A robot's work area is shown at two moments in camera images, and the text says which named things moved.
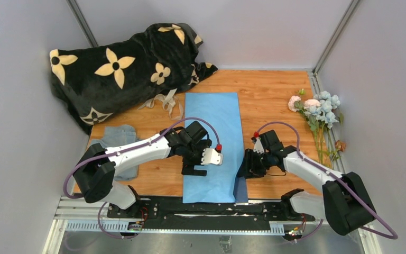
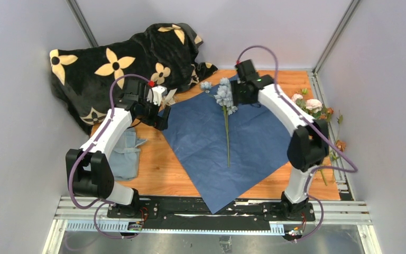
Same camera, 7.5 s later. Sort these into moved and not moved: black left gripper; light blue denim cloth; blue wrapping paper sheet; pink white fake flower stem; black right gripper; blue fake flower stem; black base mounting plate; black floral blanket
Moved: blue fake flower stem; blue wrapping paper sheet; black right gripper; black left gripper
Not moved: black base mounting plate; pink white fake flower stem; black floral blanket; light blue denim cloth
